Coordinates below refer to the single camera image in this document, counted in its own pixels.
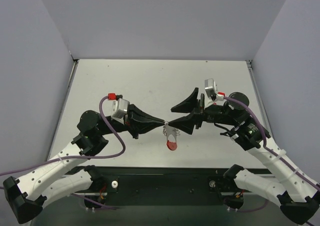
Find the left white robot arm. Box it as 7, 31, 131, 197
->
3, 104, 165, 224

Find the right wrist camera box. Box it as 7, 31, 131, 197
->
204, 78, 225, 105

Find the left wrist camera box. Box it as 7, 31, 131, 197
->
108, 93, 130, 124

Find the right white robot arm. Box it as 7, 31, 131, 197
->
168, 88, 320, 225

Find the silver keyring with red tag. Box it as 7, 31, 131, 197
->
163, 121, 180, 151

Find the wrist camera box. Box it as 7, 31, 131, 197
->
204, 78, 225, 105
108, 93, 130, 124

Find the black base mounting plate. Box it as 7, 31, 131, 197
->
81, 166, 241, 206

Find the aluminium frame rail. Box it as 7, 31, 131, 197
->
246, 60, 272, 134

